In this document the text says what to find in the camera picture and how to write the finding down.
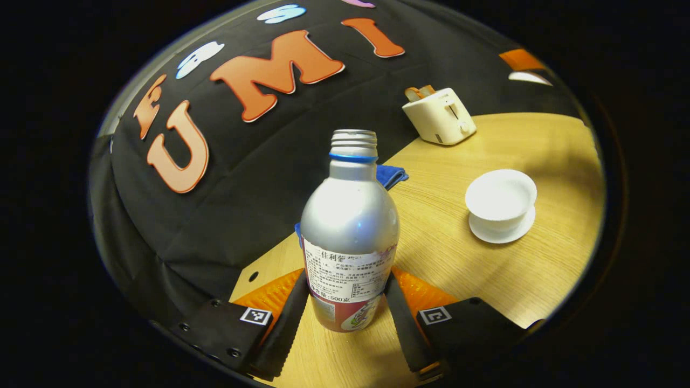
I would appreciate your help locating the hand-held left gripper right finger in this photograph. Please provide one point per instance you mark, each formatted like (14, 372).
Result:
(404, 328)

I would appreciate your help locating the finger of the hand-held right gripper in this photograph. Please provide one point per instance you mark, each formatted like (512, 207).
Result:
(520, 59)

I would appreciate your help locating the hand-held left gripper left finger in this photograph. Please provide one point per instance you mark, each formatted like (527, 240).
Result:
(280, 334)

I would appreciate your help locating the white teacup lid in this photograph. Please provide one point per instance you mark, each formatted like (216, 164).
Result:
(531, 78)

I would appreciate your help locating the silver water bottle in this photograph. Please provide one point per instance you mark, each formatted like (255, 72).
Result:
(350, 231)

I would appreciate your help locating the white teacup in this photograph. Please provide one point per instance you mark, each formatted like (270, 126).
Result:
(501, 196)

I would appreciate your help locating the brown bread slice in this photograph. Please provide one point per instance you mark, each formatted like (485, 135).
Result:
(428, 89)
(414, 94)

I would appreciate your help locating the white toaster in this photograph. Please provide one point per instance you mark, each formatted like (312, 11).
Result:
(439, 118)

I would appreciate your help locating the white saucer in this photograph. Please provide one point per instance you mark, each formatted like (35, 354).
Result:
(498, 235)

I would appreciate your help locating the blue cloth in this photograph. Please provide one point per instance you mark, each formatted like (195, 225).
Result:
(389, 175)

